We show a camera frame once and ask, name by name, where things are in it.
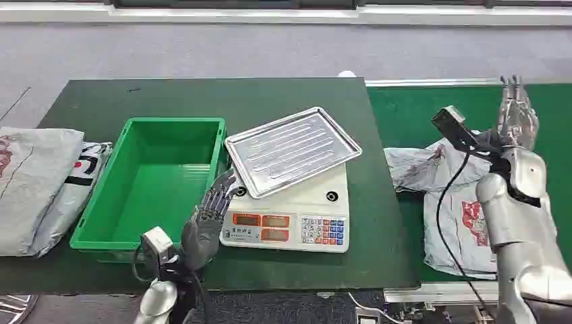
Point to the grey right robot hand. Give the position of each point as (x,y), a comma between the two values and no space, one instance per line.
(518,120)

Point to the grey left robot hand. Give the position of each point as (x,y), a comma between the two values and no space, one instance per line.
(203,237)

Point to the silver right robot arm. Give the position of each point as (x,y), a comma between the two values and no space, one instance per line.
(514,214)

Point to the green plastic crate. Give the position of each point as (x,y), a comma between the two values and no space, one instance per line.
(156,188)

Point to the white electronic scale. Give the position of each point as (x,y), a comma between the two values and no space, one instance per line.
(308,210)

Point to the green conveyor belt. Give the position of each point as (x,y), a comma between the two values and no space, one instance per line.
(402,112)

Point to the steel scale tray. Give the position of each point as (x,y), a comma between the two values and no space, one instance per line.
(290,150)

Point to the grey parcel black letter print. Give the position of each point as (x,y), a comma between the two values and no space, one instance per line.
(80,179)

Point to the small white object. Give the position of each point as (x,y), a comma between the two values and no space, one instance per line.
(346,73)

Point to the large grey parcel bag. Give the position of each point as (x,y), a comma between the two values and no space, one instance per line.
(31,188)

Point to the round metal base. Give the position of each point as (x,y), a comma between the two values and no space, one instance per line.
(15,308)

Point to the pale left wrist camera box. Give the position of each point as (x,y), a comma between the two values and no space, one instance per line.
(156,243)

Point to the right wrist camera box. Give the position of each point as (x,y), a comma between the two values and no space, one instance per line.
(452,125)

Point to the silver conveyor side rail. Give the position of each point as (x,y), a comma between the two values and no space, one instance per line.
(429,82)
(438,291)

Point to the white wall ledge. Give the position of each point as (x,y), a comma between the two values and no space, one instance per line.
(286,13)

